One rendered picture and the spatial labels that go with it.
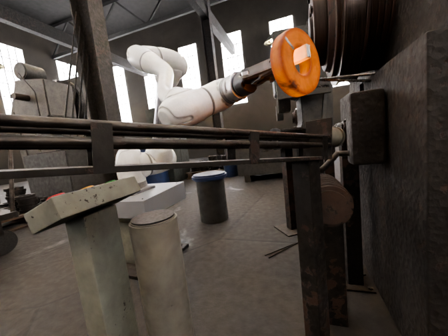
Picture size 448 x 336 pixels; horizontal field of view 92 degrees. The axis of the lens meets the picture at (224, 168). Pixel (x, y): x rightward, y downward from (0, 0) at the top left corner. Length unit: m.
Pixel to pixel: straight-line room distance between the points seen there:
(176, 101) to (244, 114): 10.77
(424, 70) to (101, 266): 0.89
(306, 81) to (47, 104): 5.56
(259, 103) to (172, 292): 10.95
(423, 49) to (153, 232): 0.73
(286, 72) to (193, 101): 0.30
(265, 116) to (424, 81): 10.65
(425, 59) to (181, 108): 0.59
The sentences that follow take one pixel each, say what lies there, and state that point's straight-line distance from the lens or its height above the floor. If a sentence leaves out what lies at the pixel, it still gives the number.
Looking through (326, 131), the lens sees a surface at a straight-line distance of 0.64.
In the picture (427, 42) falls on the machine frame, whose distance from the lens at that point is 0.69.
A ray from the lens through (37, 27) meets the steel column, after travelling 10.52.
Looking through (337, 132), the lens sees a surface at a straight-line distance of 0.68.
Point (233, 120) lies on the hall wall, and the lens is 11.54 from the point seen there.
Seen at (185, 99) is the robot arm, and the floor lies 0.83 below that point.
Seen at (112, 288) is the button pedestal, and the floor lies 0.34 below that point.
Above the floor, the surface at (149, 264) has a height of 0.42.
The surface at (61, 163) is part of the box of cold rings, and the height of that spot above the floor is 0.67.
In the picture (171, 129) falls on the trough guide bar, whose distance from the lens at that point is 0.31.
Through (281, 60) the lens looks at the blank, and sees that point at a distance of 0.54.
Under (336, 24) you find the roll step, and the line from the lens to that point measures 0.99.
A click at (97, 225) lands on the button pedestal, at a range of 0.65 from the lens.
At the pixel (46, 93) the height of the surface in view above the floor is 2.09.
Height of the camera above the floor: 0.69
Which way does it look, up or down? 7 degrees down
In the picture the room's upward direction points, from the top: 7 degrees counter-clockwise
